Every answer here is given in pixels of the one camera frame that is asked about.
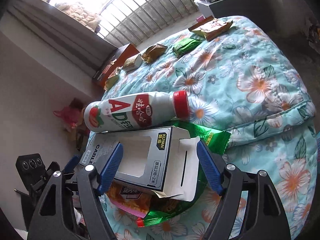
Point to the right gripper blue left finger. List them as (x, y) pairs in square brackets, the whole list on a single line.
[(54, 216)]

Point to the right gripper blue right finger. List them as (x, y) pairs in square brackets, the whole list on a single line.
[(264, 216)]

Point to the pink orange snack bag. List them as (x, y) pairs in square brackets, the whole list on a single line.
[(133, 201)]

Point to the grey cable box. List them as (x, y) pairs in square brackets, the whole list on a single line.
[(161, 161)]

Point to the white red yogurt bottle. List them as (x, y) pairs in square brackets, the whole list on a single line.
[(136, 111)]

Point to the floral quilt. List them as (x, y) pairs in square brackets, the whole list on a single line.
[(242, 83)]

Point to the small cake box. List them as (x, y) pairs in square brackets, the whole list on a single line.
[(132, 63)]

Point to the green wrapper on bed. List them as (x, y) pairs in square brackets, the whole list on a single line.
[(185, 46)]

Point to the gold wrapper on bed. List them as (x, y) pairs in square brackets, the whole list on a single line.
[(154, 52)]

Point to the left grey curtain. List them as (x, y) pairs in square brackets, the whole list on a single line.
[(78, 44)]

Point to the brown yellow snack bag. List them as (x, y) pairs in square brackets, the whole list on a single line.
[(211, 27)]

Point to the grey cabinet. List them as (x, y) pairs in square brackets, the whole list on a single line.
[(258, 11)]

